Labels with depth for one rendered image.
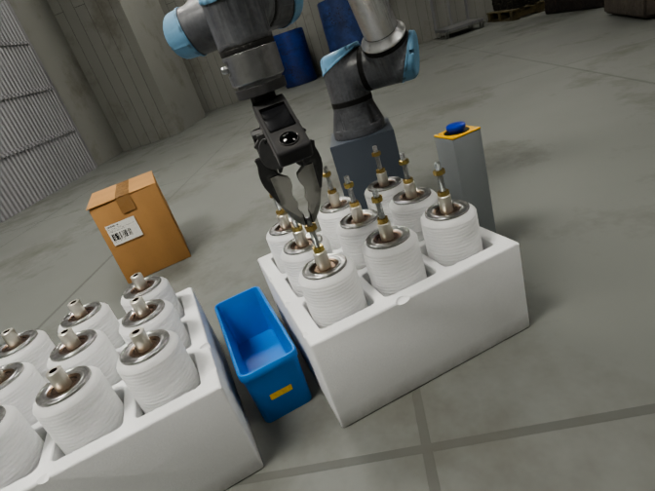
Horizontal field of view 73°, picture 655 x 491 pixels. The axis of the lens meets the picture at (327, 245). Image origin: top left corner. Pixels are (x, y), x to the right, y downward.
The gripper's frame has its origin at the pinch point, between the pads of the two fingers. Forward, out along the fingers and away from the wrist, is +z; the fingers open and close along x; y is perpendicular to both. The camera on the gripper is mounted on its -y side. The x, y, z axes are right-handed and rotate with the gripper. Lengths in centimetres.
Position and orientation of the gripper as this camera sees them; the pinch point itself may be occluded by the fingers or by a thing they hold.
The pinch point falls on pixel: (307, 216)
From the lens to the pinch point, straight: 67.8
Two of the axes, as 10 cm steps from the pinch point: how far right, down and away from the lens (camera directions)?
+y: -2.2, -3.6, 9.1
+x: -9.3, 3.6, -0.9
